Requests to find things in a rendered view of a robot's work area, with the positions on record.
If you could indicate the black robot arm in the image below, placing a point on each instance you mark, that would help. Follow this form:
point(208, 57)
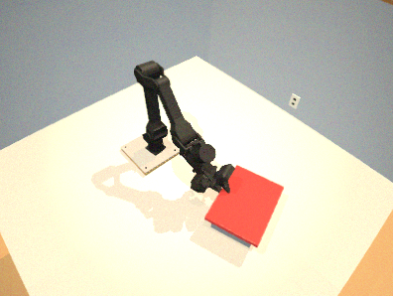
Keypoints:
point(191, 145)

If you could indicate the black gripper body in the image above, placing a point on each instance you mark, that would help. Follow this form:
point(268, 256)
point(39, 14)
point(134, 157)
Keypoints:
point(222, 175)

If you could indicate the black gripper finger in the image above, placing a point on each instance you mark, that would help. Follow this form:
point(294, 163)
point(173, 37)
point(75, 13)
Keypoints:
point(215, 187)
point(224, 186)

